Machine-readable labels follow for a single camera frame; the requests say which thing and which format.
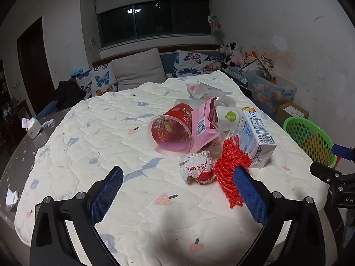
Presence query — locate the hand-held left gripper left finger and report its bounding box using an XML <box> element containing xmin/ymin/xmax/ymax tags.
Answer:
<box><xmin>30</xmin><ymin>166</ymin><xmax>124</xmax><ymax>266</ymax></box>

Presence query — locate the red plastic cup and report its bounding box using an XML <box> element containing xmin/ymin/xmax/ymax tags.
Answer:
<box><xmin>146</xmin><ymin>103</ymin><xmax>194</xmax><ymax>156</ymax></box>

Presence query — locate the white printed quilted blanket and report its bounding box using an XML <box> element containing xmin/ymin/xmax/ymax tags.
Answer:
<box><xmin>14</xmin><ymin>70</ymin><xmax>329</xmax><ymax>266</ymax></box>

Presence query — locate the butterfly print pillow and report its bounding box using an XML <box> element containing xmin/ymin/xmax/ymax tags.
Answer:
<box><xmin>172</xmin><ymin>49</ymin><xmax>224</xmax><ymax>78</ymax></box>
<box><xmin>76</xmin><ymin>62</ymin><xmax>119</xmax><ymax>99</ymax></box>

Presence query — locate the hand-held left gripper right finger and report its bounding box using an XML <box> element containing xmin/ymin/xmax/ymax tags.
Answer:
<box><xmin>233</xmin><ymin>167</ymin><xmax>326</xmax><ymax>266</ymax></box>

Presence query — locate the red mesh net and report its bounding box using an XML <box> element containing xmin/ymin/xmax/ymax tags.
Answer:
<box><xmin>215</xmin><ymin>135</ymin><xmax>253</xmax><ymax>209</ymax></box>

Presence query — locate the crumpled red white wrapper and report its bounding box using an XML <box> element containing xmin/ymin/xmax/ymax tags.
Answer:
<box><xmin>179</xmin><ymin>150</ymin><xmax>216</xmax><ymax>185</ymax></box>

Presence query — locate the white blue milk carton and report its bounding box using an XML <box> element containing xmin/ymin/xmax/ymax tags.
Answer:
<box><xmin>236</xmin><ymin>108</ymin><xmax>278</xmax><ymax>168</ymax></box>

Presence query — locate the hanging colourful toy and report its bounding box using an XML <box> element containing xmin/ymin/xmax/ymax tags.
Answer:
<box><xmin>207</xmin><ymin>12</ymin><xmax>223</xmax><ymax>39</ymax></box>

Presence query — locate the grey cushion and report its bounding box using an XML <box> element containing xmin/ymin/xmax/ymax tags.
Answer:
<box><xmin>111</xmin><ymin>48</ymin><xmax>166</xmax><ymax>92</ymax></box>

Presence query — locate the white paper cup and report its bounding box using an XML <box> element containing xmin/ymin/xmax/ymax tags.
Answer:
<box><xmin>215</xmin><ymin>106</ymin><xmax>242</xmax><ymax>134</ymax></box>

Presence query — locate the pink snack packet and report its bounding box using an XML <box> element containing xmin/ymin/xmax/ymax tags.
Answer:
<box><xmin>191</xmin><ymin>96</ymin><xmax>220</xmax><ymax>153</ymax></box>

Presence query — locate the tissue box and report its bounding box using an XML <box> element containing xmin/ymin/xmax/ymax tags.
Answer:
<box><xmin>22</xmin><ymin>116</ymin><xmax>43</xmax><ymax>140</ymax></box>

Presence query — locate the dark cloth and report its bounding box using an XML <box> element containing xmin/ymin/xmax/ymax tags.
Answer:
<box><xmin>53</xmin><ymin>80</ymin><xmax>87</xmax><ymax>112</ymax></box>

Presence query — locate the clear storage bin with toys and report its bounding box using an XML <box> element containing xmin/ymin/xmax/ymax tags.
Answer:
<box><xmin>243</xmin><ymin>73</ymin><xmax>298</xmax><ymax>112</ymax></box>

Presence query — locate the dark wooden door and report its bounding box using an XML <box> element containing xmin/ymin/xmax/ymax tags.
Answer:
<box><xmin>16</xmin><ymin>16</ymin><xmax>55</xmax><ymax>109</ymax></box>

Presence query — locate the green plastic basket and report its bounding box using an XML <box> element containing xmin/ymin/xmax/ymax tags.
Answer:
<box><xmin>283</xmin><ymin>116</ymin><xmax>338</xmax><ymax>168</ymax></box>

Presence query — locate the orange fox plush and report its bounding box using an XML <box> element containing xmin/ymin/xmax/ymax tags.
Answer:
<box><xmin>243</xmin><ymin>51</ymin><xmax>259</xmax><ymax>65</ymax></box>

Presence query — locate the dark window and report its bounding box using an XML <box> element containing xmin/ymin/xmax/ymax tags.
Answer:
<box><xmin>97</xmin><ymin>0</ymin><xmax>212</xmax><ymax>48</ymax></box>

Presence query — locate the blue patterned cloth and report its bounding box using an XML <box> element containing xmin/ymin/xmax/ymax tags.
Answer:
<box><xmin>221</xmin><ymin>66</ymin><xmax>251</xmax><ymax>88</ymax></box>

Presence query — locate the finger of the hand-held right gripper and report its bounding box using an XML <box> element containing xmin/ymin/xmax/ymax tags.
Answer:
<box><xmin>310</xmin><ymin>161</ymin><xmax>344</xmax><ymax>184</ymax></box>
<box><xmin>332</xmin><ymin>143</ymin><xmax>355</xmax><ymax>160</ymax></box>

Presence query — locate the patterned cloth on bin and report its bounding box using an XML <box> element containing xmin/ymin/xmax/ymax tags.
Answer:
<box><xmin>240</xmin><ymin>55</ymin><xmax>277</xmax><ymax>80</ymax></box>

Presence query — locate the crumpled white paper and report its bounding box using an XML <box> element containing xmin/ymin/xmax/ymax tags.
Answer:
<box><xmin>6</xmin><ymin>188</ymin><xmax>19</xmax><ymax>209</ymax></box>

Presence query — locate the brown cardboard box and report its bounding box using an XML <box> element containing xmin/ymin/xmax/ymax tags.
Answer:
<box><xmin>277</xmin><ymin>101</ymin><xmax>310</xmax><ymax>123</ymax></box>

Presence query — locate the white plastic bag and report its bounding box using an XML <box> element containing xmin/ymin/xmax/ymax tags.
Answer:
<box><xmin>186</xmin><ymin>81</ymin><xmax>223</xmax><ymax>99</ymax></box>

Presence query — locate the clear plastic box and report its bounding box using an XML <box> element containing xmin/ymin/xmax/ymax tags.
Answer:
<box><xmin>174</xmin><ymin>95</ymin><xmax>238</xmax><ymax>117</ymax></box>

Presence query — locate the black white cow plush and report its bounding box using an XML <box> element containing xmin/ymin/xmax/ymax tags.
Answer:
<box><xmin>216</xmin><ymin>42</ymin><xmax>242</xmax><ymax>69</ymax></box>

